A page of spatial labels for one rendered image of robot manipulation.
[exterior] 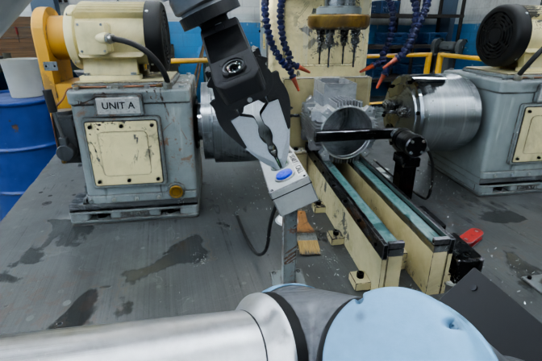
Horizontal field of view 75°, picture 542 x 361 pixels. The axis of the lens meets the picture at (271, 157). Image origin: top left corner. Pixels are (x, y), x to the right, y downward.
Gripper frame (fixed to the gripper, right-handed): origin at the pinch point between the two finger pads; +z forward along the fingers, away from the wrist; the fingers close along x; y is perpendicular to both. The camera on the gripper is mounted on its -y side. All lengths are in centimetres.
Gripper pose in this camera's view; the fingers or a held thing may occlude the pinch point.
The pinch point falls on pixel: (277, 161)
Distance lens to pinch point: 45.6
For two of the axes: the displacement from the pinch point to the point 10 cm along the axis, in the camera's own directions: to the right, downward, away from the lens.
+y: -1.4, -3.5, 9.3
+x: -9.1, 4.2, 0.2
